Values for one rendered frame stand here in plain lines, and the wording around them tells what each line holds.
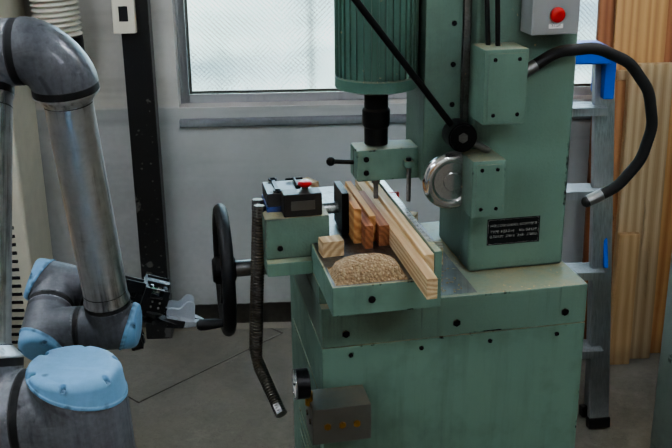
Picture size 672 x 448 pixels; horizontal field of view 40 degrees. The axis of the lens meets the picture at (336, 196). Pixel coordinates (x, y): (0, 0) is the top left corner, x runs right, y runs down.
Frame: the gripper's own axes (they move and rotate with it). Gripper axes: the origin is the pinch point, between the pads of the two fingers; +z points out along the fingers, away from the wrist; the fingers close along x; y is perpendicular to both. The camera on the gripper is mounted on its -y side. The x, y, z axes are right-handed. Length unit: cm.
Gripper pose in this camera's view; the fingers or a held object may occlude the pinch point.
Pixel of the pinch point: (199, 323)
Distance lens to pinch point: 207.7
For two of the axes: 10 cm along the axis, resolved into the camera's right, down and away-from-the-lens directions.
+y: 3.2, -9.1, -2.5
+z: 9.2, 2.5, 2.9
